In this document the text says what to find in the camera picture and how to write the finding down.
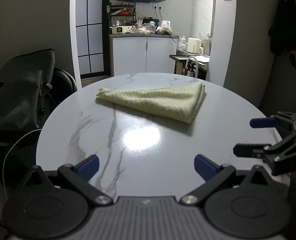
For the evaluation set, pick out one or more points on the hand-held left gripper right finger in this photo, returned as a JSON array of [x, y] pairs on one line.
[[204, 167]]

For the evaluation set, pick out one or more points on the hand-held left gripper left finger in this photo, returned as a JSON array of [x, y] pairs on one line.
[[88, 167]]

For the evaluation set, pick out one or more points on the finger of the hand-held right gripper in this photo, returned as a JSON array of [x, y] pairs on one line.
[[262, 122], [247, 150]]

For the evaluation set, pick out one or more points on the pale yellow ribbed towel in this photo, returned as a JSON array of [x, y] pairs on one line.
[[162, 100]]

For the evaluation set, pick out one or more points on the black chair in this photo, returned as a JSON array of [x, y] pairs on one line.
[[63, 85]]

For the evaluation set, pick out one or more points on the white paper bag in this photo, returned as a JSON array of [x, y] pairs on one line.
[[205, 45]]

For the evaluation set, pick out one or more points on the dark grey backpack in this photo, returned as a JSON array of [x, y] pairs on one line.
[[15, 100]]

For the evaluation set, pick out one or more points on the dark hanging clothes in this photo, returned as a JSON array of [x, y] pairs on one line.
[[285, 22]]

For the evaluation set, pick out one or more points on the cream countertop appliance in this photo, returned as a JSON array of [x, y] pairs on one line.
[[194, 45]]

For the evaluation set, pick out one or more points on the black framed glass sliding door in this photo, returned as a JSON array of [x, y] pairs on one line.
[[90, 62]]

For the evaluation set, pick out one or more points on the wooden side table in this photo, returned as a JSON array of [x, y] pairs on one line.
[[179, 58]]

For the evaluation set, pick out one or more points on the white kitchen base cabinet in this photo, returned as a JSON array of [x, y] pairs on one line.
[[130, 55]]

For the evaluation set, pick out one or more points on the white electric kettle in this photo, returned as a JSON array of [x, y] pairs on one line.
[[165, 24]]

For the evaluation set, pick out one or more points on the black spice rack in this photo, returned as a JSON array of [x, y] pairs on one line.
[[121, 11]]

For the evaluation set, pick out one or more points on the white metal frame stool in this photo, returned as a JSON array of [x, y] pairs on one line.
[[195, 65]]

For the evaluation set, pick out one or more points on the white wall socket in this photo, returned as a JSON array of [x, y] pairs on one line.
[[156, 6]]

